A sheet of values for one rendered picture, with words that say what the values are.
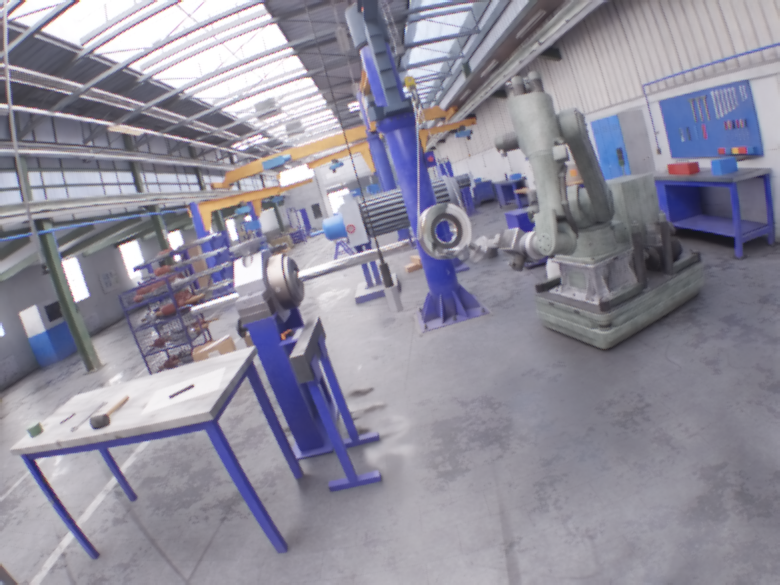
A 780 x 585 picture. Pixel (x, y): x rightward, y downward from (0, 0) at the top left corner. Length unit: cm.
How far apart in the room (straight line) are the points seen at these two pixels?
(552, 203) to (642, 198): 165
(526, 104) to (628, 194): 151
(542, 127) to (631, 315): 151
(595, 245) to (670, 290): 75
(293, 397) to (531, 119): 217
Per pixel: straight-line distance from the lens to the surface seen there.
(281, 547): 219
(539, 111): 242
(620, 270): 332
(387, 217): 612
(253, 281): 258
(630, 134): 679
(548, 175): 230
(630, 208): 366
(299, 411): 270
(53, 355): 1434
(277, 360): 257
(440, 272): 423
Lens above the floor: 146
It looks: 14 degrees down
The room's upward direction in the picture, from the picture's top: 17 degrees counter-clockwise
